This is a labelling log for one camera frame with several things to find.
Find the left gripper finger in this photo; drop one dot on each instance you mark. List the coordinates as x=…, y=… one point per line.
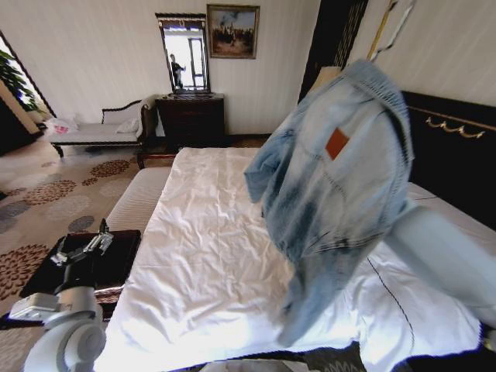
x=99, y=241
x=59, y=259

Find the light blue denim jacket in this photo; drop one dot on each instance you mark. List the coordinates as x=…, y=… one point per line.
x=341, y=201

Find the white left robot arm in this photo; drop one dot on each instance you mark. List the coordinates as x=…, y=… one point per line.
x=66, y=341

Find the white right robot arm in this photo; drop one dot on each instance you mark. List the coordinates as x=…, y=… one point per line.
x=445, y=252

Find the dark patterned bed runner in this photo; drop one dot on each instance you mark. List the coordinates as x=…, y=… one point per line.
x=341, y=358

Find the gold clothes stand pole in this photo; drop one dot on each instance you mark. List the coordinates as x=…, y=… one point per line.
x=377, y=35

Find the white clothes hanger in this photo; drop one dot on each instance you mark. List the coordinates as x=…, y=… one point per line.
x=401, y=23

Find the dark wooden nightstand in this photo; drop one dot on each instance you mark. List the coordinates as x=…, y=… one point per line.
x=116, y=263

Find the white striped mattress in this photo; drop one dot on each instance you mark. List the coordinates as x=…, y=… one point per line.
x=135, y=201

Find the white chaise longue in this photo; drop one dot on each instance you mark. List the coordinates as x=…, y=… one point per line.
x=97, y=131

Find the white wrinkled duvet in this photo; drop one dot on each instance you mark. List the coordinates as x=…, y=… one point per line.
x=209, y=240

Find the white pillow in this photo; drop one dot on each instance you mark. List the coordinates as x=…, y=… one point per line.
x=128, y=126

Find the white and pink plastic bag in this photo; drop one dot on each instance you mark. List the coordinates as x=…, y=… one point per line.
x=62, y=127

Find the dark wooden dresser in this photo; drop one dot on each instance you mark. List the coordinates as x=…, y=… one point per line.
x=190, y=120

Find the green potted plant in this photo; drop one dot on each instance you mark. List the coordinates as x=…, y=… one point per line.
x=13, y=83

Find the person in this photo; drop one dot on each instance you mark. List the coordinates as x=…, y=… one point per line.
x=177, y=71

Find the dark framed mirror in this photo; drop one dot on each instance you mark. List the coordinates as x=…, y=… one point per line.
x=186, y=54

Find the gold framed painting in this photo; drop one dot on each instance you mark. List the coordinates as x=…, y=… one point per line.
x=232, y=33

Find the cream lampshade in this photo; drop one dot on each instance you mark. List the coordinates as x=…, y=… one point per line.
x=325, y=77

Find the dark door with gold lines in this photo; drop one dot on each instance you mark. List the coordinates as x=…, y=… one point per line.
x=329, y=42

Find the black headboard with gold trim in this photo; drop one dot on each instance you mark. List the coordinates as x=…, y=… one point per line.
x=449, y=162

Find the dark wooden bed frame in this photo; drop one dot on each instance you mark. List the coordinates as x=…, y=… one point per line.
x=155, y=159

